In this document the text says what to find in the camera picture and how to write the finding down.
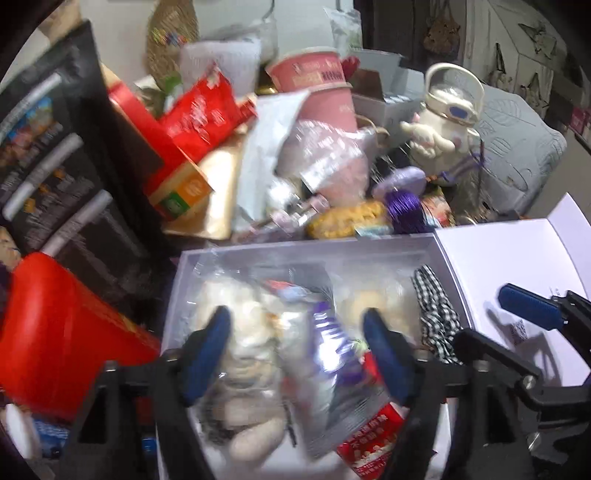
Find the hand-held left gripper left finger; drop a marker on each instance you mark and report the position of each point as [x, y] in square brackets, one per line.
[207, 355]

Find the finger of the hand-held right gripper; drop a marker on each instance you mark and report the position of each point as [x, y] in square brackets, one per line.
[498, 357]
[528, 302]

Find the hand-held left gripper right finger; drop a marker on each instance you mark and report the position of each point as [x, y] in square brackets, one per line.
[385, 364]

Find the white gift box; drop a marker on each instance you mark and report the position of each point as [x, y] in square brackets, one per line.
[498, 258]

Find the cream knitted flower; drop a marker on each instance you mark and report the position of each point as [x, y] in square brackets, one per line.
[244, 314]

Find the silver purple snack packet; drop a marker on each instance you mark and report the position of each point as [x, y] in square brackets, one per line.
[323, 364]

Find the black white gingham scrunchie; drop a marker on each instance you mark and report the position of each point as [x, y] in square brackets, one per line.
[436, 314]

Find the zip bag with yellow snack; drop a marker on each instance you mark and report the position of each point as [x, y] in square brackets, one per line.
[360, 295]

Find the red snack packet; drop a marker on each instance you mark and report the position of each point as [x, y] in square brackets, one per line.
[369, 443]

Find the red canister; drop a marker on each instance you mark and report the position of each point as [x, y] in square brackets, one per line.
[69, 332]

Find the yellow snack pack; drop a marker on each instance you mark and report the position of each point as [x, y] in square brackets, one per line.
[346, 219]

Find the purple thread spool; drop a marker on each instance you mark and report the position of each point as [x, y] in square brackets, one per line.
[406, 212]

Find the gold pouch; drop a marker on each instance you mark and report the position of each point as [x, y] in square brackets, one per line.
[207, 198]

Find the orange green carton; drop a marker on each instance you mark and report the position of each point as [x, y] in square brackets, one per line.
[182, 191]

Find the lavender round pouch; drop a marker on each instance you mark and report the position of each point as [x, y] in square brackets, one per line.
[399, 180]

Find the white plush charm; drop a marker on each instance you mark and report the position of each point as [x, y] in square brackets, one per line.
[431, 143]

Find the crinkled clear plastic bag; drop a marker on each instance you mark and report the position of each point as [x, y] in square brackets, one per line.
[328, 161]

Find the canvas tote bag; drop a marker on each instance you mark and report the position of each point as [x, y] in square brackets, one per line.
[501, 69]
[538, 90]

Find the white water bottle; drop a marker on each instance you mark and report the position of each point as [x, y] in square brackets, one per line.
[455, 99]

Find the red flower print snack bag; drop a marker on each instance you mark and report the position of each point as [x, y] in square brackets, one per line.
[198, 115]

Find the black printed pouch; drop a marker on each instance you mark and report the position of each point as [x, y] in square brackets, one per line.
[60, 161]

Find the white tray box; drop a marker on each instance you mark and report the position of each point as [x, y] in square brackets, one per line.
[388, 99]

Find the brown patterned tote bag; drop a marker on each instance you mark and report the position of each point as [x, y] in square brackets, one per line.
[441, 30]

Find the paper leaflet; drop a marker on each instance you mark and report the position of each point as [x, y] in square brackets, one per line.
[217, 62]

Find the pink paper cup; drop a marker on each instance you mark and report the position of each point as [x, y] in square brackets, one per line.
[307, 69]

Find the woven straw fan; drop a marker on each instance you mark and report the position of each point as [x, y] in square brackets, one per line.
[171, 41]

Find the green white pouch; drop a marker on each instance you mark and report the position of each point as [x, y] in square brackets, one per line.
[344, 27]

